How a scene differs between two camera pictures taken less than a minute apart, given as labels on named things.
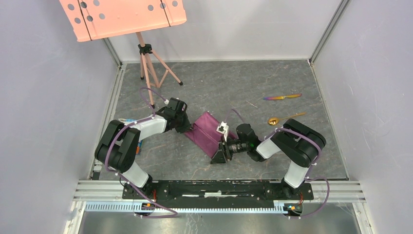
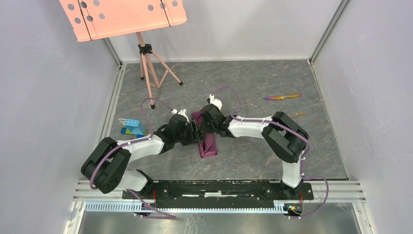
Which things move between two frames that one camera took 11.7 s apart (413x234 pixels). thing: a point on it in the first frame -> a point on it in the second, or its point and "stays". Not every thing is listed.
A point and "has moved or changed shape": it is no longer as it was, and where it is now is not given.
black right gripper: (219, 157) -> (205, 129)
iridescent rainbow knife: (282, 97) stays
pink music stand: (95, 19) stays
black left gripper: (186, 126) -> (196, 136)
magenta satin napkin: (204, 135) has moved or changed shape
